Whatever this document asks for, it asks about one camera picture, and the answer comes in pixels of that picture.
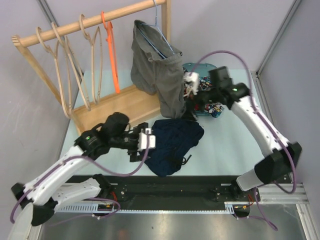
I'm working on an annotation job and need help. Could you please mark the purple cable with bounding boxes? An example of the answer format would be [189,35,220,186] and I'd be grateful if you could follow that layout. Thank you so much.
[9,139,151,225]
[191,50,298,232]

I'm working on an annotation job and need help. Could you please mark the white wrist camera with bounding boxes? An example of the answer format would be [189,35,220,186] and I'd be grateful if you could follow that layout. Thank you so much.
[183,72,200,97]
[137,128,156,151]

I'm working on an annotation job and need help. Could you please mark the grey shorts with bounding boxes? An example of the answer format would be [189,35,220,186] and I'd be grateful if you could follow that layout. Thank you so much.
[130,19,185,119]

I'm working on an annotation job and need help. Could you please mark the teal plastic basket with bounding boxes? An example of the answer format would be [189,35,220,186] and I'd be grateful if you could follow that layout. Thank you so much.
[181,62,218,118]

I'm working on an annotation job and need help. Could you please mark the wooden hanger far left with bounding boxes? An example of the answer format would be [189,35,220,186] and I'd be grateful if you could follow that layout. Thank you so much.
[35,26,72,119]

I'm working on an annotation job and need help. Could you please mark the wooden hanger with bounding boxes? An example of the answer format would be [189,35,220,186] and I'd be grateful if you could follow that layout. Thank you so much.
[51,22,91,111]
[35,26,72,119]
[79,14,103,105]

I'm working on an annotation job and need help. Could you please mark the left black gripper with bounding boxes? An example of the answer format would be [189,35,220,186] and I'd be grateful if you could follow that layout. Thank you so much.
[111,122,150,161]

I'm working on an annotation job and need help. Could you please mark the wooden clothes rack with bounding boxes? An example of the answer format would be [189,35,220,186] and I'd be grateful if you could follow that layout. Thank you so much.
[11,0,171,134]

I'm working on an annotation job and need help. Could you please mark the wooden hanger middle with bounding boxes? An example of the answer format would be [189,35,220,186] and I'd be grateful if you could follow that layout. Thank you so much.
[51,22,91,111]

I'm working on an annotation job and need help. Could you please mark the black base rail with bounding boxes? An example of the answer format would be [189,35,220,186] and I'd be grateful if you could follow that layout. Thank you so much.
[66,174,261,213]

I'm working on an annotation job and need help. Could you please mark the navy blue shorts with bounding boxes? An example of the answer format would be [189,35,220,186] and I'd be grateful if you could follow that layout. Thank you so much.
[144,119,205,177]

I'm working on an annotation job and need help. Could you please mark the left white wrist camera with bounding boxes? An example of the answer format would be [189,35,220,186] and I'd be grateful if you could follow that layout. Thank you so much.
[137,128,156,151]

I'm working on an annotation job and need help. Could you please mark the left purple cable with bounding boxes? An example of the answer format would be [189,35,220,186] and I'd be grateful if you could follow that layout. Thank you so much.
[9,139,151,225]

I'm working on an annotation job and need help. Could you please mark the aluminium frame extrusion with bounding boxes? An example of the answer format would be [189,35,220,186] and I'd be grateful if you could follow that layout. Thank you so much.
[251,71,302,194]

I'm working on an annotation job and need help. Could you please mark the orange plastic hanger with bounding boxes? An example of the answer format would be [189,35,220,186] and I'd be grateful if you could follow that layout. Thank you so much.
[100,11,120,94]

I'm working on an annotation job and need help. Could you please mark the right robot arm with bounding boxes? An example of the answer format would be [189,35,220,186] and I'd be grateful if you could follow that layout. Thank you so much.
[183,66,302,201]

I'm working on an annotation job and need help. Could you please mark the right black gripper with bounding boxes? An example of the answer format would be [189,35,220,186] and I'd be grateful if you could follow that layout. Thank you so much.
[180,81,220,122]

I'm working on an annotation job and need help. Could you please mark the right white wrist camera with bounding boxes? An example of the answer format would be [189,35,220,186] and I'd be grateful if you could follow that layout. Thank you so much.
[183,72,200,97]

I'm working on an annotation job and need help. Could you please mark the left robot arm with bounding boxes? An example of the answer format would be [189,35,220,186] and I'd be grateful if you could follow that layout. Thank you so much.
[10,112,156,227]

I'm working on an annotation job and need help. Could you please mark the white slotted cable duct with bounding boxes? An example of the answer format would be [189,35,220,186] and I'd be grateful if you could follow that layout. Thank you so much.
[56,202,116,214]

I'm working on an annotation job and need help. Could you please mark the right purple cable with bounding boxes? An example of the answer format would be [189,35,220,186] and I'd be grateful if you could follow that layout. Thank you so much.
[191,50,298,232]

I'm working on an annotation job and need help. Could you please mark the blue wire hanger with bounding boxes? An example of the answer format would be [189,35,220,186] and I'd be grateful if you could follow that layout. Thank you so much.
[137,0,183,59]

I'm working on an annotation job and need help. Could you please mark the wooden hanger right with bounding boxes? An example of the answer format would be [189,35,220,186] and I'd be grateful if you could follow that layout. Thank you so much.
[79,14,103,105]

